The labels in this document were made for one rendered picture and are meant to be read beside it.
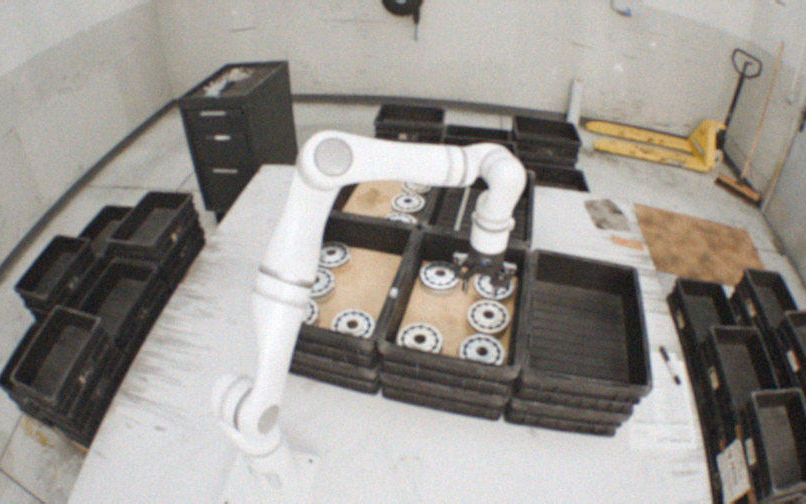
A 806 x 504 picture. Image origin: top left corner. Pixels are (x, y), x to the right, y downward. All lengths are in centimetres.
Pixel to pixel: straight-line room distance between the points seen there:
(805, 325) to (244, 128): 301
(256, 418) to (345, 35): 383
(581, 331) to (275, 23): 391
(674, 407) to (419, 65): 360
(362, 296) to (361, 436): 35
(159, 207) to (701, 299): 277
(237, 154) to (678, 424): 237
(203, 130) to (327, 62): 205
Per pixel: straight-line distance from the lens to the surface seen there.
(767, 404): 182
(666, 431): 125
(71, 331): 197
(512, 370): 91
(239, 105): 239
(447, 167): 74
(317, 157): 66
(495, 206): 83
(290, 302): 68
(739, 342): 213
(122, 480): 121
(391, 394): 109
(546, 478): 107
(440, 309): 112
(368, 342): 93
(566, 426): 110
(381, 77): 429
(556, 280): 124
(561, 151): 264
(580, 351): 111
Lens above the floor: 166
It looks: 41 degrees down
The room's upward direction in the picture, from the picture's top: straight up
